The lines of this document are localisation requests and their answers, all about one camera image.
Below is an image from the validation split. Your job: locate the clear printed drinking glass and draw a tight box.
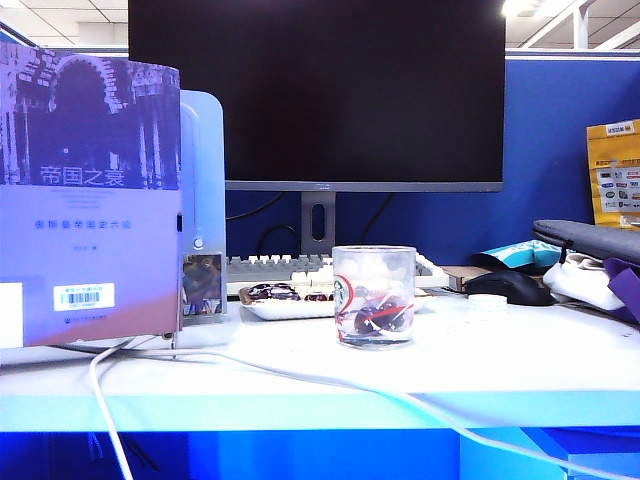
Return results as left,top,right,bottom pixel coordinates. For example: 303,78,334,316
332,244,418,349

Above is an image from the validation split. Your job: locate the grey monitor stand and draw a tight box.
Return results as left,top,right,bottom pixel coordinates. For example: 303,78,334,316
300,191,337,256

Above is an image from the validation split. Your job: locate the white grey keyboard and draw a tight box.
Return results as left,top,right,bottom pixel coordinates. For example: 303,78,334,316
225,251,449,296

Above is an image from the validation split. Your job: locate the white oblong tray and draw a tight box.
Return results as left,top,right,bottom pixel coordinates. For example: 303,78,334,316
238,284,432,322

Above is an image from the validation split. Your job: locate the small photo card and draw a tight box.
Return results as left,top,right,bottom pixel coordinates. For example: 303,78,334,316
181,252,224,317

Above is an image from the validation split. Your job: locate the white desktop device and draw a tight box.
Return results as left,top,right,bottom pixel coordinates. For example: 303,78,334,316
178,88,230,329

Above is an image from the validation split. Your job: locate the brown cardboard piece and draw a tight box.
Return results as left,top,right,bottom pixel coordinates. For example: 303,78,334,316
441,264,482,292

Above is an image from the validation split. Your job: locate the black computer monitor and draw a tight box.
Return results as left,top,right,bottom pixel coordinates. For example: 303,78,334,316
127,0,507,194

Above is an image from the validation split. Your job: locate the small white round lid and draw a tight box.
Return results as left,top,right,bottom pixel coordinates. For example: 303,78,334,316
466,294,509,312

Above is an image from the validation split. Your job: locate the metal book stand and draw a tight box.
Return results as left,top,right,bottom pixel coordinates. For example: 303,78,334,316
159,329,181,360

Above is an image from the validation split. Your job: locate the black computer mouse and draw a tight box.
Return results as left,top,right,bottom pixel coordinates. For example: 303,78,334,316
463,269,557,307

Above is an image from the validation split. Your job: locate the teal white snack packet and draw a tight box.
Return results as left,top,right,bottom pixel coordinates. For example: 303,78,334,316
471,239,562,272

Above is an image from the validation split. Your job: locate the purple cover book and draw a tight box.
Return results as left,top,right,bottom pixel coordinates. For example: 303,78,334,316
0,40,182,349

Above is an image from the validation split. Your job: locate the white cloth bag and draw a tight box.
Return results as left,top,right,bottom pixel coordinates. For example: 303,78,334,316
542,252,632,312

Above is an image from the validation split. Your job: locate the grey laptop sleeve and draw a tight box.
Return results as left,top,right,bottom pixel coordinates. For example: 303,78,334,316
531,218,640,266

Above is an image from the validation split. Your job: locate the yellow printed package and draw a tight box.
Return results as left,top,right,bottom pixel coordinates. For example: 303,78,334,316
585,118,640,231

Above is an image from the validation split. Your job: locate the black monitor cable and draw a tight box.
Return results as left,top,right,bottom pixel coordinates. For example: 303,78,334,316
225,192,301,257
357,193,396,242

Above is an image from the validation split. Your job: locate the long white cable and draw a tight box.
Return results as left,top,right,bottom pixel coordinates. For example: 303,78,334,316
49,343,640,480

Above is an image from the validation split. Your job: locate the looped white cable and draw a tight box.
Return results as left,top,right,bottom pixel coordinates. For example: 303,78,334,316
88,335,167,480

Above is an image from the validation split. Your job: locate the purple fabric strap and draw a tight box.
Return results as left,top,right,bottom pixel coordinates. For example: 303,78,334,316
602,256,640,324

